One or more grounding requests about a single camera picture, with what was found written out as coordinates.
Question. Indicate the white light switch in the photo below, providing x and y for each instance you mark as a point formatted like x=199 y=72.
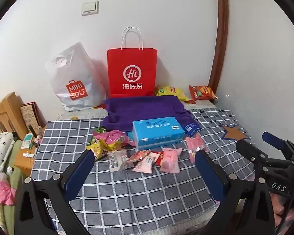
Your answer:
x=90 y=8

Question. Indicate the wooden headboard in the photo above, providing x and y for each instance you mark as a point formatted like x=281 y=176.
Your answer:
x=5 y=112

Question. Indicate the pink plush toy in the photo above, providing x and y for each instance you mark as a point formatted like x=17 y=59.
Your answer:
x=1 y=191

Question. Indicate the grey checked blanket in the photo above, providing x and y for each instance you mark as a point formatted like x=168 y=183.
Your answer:
x=137 y=200

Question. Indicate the pink silver band snack packet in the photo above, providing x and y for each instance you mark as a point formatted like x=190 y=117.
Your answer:
x=196 y=145

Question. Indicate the wooden nightstand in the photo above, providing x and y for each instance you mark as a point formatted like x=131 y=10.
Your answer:
x=24 y=162

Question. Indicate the red paper bag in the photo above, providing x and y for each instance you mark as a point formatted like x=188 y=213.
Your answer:
x=132 y=73

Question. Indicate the light pink snack packet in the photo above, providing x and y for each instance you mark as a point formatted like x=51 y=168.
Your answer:
x=170 y=161

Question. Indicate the white polka dot pillow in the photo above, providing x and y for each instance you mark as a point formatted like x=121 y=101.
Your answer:
x=1 y=149

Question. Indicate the green quilt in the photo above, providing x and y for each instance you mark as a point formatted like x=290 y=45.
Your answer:
x=5 y=221

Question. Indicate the pink white snack packet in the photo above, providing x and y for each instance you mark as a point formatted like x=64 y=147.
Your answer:
x=145 y=164

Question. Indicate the orange chips bag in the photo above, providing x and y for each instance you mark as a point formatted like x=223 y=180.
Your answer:
x=202 y=92

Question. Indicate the yellow chips bag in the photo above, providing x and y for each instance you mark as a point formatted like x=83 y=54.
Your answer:
x=171 y=91

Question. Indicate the yellow snack packet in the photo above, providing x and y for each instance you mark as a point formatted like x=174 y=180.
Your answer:
x=99 y=149

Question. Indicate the blue tissue pack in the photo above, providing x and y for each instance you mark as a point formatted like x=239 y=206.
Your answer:
x=158 y=132

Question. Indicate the teal white box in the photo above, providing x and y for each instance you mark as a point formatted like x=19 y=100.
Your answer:
x=28 y=140

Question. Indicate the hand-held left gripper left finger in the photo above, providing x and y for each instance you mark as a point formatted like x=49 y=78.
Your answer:
x=79 y=173

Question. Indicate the small red snack packet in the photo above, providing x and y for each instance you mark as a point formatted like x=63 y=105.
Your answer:
x=158 y=158

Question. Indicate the purple towel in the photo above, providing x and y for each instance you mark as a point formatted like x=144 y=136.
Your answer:
x=142 y=109

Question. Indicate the white plastic shopping bag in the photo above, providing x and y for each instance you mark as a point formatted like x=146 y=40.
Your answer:
x=76 y=78

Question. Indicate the white tube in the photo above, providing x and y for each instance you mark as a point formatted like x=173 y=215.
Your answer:
x=28 y=155

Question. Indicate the magenta snack packet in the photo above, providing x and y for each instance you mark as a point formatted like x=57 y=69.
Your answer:
x=112 y=138

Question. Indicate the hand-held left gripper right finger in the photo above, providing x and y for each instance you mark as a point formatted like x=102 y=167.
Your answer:
x=210 y=173

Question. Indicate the green snack packet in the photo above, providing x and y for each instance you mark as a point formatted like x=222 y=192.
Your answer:
x=99 y=129

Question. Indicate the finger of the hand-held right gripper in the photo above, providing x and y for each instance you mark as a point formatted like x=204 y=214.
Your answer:
x=252 y=151
x=274 y=140

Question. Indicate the blue snack packet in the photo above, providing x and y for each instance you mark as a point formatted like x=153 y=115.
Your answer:
x=191 y=128

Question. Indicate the orange red snack wrapper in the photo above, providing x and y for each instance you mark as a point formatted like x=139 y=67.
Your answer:
x=134 y=158

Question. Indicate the patterned hardcover book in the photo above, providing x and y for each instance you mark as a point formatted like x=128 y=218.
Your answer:
x=30 y=117

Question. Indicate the person's right hand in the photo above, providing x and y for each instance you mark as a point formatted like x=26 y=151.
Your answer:
x=278 y=206

